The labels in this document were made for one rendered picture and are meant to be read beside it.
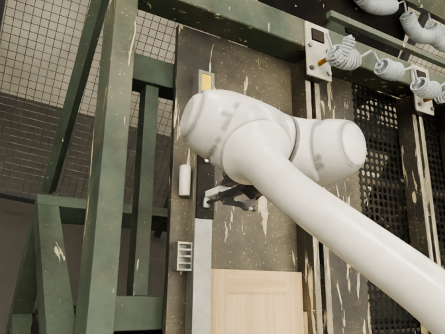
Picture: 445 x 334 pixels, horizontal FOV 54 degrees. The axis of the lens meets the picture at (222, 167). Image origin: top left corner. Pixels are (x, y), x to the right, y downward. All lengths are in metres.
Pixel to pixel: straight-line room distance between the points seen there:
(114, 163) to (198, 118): 0.48
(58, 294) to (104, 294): 0.59
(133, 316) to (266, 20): 0.91
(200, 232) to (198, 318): 0.20
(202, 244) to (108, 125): 0.37
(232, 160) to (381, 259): 0.23
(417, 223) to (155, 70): 1.05
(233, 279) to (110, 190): 0.40
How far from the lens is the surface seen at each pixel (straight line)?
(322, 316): 1.31
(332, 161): 0.67
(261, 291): 1.23
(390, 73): 1.52
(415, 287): 0.51
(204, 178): 1.13
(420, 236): 1.70
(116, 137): 1.06
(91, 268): 1.00
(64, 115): 1.84
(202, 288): 1.11
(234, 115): 0.60
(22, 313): 2.41
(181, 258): 1.12
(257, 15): 1.38
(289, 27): 1.44
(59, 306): 1.54
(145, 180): 1.17
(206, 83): 1.24
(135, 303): 1.12
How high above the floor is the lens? 1.80
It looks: 19 degrees down
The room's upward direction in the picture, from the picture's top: 21 degrees clockwise
